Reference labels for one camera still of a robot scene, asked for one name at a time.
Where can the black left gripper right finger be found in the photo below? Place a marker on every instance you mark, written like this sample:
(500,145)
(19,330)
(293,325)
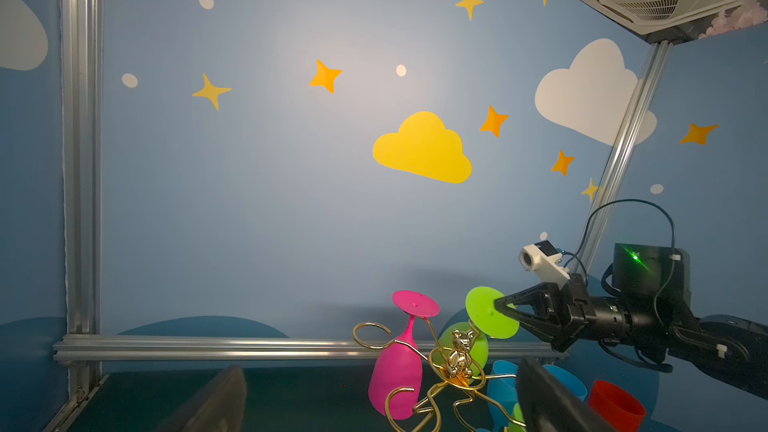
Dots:
(547,405)

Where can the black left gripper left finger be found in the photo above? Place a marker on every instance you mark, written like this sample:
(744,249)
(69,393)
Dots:
(217,407)

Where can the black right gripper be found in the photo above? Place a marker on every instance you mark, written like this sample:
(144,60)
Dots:
(571,314)

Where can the green wine glass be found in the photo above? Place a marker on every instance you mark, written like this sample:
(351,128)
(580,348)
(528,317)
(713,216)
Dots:
(484,321)
(514,426)

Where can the red wine glass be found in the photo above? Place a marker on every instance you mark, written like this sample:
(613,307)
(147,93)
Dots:
(616,406)

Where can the blue wine glass front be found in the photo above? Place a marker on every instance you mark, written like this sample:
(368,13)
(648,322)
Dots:
(570,381)

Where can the blue wine glass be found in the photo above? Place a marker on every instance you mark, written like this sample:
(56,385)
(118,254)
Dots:
(570,381)
(503,391)

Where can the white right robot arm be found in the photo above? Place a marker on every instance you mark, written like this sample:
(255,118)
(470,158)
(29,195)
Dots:
(646,305)

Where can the pink wine glass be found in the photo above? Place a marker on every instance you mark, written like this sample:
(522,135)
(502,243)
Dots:
(398,365)

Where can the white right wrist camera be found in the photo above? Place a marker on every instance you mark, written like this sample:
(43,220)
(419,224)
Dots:
(544,259)

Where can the gold wire wine glass rack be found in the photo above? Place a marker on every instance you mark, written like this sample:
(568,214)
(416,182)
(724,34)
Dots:
(443,368)

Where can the aluminium back frame rail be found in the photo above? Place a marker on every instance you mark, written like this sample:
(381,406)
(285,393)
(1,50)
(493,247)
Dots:
(130,348)

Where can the aluminium right frame post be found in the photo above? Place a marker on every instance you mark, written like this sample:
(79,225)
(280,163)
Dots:
(623,147)

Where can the aluminium frame post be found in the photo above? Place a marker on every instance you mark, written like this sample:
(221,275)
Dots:
(82,39)
(623,147)

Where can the aluminium left frame post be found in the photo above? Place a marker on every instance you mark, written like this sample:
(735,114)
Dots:
(82,39)

